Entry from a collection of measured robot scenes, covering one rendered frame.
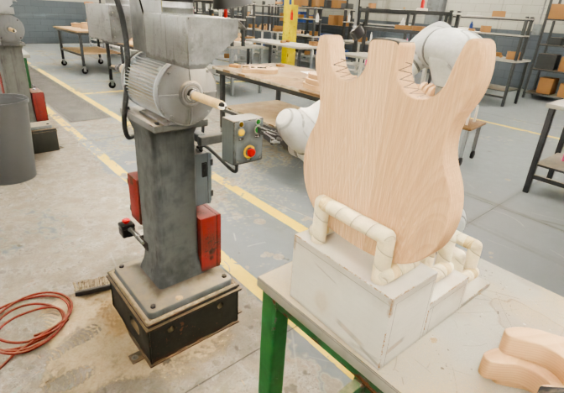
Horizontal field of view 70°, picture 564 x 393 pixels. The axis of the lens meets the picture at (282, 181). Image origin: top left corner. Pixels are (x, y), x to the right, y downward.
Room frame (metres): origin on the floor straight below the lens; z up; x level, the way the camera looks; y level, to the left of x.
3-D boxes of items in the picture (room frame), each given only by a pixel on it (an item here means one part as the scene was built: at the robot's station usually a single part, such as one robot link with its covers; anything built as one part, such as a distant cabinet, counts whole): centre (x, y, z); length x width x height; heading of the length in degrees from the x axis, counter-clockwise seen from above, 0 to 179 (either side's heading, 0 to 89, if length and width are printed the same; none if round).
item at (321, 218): (0.76, -0.09, 1.15); 0.03 x 0.03 x 0.09
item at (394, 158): (0.72, -0.17, 1.33); 0.35 x 0.04 x 0.40; 40
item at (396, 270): (0.64, -0.23, 1.12); 0.11 x 0.03 x 0.03; 131
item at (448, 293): (0.82, -0.30, 0.98); 0.27 x 0.16 x 0.09; 41
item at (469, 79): (0.62, -0.26, 1.49); 0.07 x 0.04 x 0.10; 40
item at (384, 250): (0.63, -0.20, 1.15); 0.03 x 0.03 x 0.09
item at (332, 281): (0.72, -0.18, 1.02); 0.27 x 0.15 x 0.17; 41
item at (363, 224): (0.69, -0.14, 1.20); 0.20 x 0.03 x 0.03; 40
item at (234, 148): (1.75, 0.25, 0.99); 0.24 x 0.21 x 0.26; 42
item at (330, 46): (0.82, -0.09, 1.48); 0.07 x 0.04 x 0.09; 40
